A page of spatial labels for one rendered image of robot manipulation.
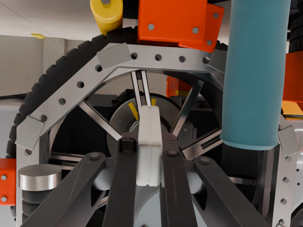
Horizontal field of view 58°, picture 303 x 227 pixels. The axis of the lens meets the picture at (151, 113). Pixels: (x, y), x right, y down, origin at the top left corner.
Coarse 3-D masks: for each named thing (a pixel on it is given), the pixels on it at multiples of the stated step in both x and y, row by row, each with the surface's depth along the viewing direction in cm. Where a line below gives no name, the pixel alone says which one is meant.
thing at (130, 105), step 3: (153, 99) 104; (153, 102) 104; (129, 105) 103; (132, 105) 103; (153, 105) 104; (132, 108) 103; (132, 111) 103; (135, 111) 104; (135, 114) 104; (135, 117) 104
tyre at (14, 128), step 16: (112, 32) 57; (128, 32) 57; (80, 48) 56; (96, 48) 57; (224, 48) 60; (64, 64) 56; (80, 64) 57; (48, 80) 56; (64, 80) 57; (32, 96) 56; (48, 96) 57; (32, 112) 57; (16, 128) 57; (16, 144) 57; (256, 208) 65
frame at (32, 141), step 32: (96, 64) 49; (128, 64) 49; (160, 64) 50; (192, 64) 51; (224, 64) 51; (64, 96) 49; (32, 128) 49; (288, 128) 54; (32, 160) 49; (288, 160) 55; (288, 192) 56; (288, 224) 56
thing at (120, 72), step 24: (120, 72) 58; (144, 72) 60; (168, 72) 70; (192, 72) 60; (144, 96) 62; (192, 96) 62; (216, 96) 70; (72, 120) 74; (96, 120) 60; (48, 144) 58; (192, 144) 63; (216, 144) 64; (72, 168) 61; (240, 168) 73; (96, 216) 79
